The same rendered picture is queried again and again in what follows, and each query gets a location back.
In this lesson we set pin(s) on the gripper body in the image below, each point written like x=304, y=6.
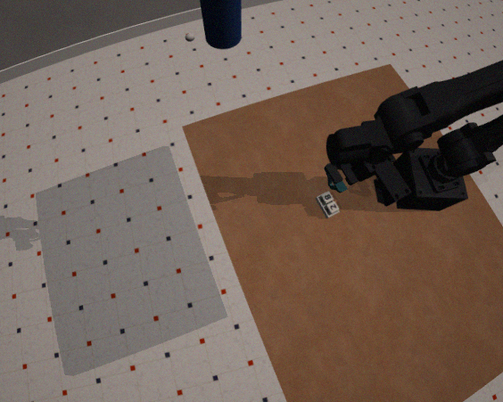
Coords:
x=346, y=169

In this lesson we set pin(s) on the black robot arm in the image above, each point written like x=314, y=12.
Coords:
x=441, y=103

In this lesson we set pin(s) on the white number cube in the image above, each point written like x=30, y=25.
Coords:
x=331, y=208
x=326, y=198

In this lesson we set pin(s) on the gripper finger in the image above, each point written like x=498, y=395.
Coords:
x=339, y=187

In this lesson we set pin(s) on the white rectangular tray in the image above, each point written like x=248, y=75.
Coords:
x=323, y=209

